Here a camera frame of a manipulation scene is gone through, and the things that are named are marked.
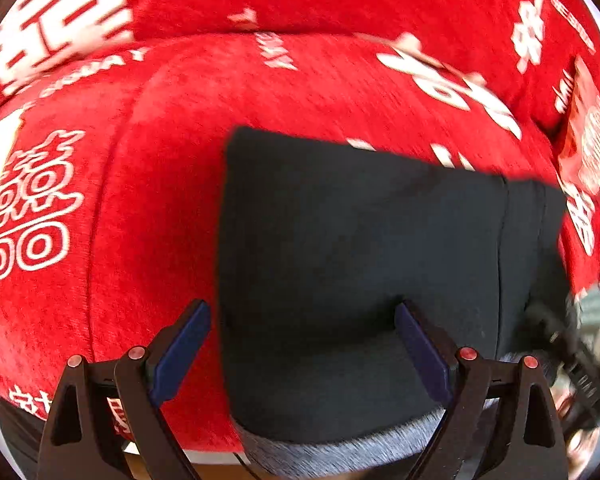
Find red pillow large white print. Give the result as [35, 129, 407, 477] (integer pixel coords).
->
[0, 0, 137, 108]

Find red printed blanket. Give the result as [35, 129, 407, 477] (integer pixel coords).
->
[0, 32, 600, 453]

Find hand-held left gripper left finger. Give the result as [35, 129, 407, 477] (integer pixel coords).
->
[36, 299, 212, 480]

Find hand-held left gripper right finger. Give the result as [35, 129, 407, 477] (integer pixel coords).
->
[394, 300, 570, 480]

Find black pants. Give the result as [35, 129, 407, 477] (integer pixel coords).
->
[218, 126, 577, 477]

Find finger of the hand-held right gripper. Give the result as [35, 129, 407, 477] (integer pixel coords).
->
[524, 300, 600, 432]

